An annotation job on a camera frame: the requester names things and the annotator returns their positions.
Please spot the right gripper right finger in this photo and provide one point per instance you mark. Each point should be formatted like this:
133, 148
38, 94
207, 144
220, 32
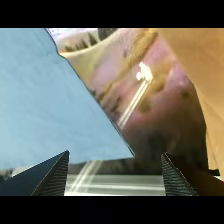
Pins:
190, 181

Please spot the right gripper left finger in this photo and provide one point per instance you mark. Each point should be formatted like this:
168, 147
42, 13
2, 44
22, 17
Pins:
40, 181

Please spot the blue garment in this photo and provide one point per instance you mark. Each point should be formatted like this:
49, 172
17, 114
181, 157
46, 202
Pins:
43, 103

